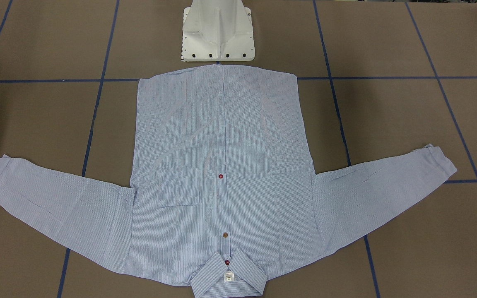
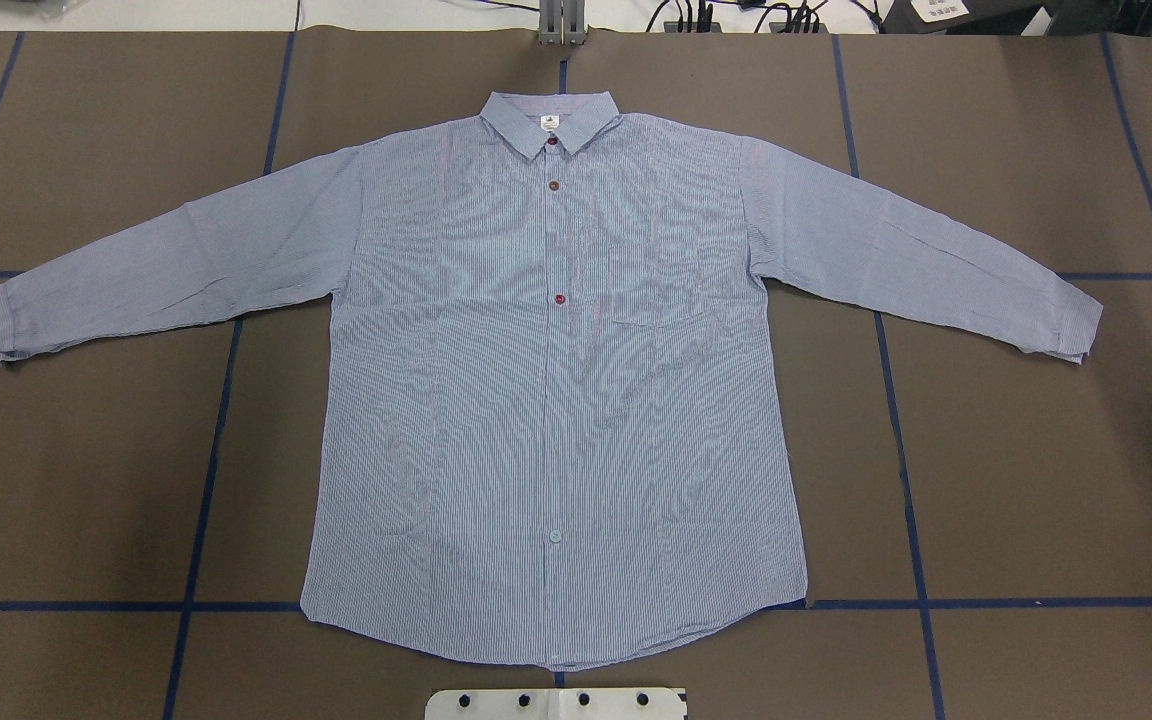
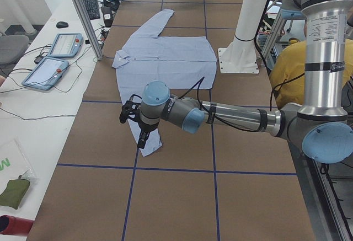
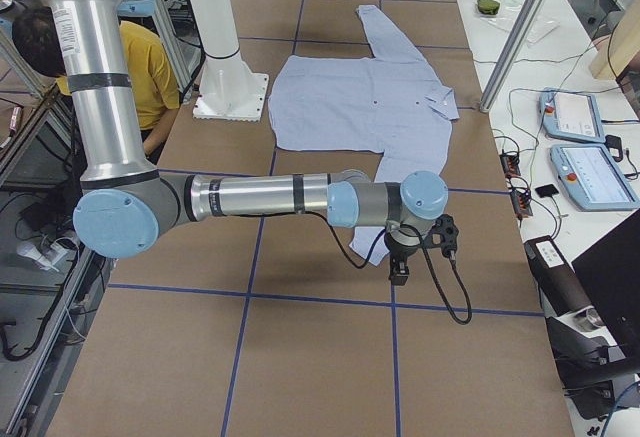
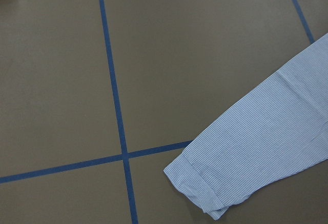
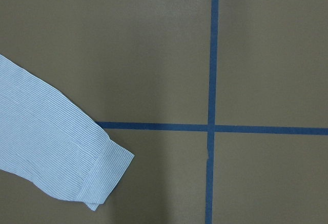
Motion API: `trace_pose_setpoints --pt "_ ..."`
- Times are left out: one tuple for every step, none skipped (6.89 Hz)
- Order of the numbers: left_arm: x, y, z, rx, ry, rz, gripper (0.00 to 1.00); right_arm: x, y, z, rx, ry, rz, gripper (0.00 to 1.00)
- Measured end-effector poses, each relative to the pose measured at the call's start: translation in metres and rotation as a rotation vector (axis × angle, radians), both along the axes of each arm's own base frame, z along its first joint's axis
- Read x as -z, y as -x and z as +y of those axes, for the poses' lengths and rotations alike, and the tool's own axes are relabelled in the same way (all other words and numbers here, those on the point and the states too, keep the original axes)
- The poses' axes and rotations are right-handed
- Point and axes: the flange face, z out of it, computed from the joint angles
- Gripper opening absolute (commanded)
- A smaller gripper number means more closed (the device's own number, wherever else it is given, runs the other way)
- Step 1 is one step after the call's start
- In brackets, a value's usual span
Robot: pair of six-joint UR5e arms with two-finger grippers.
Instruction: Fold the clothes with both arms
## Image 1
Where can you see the light blue striped shirt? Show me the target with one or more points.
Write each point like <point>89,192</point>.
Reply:
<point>223,193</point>

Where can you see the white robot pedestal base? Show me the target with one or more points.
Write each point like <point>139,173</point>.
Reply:
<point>217,31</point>

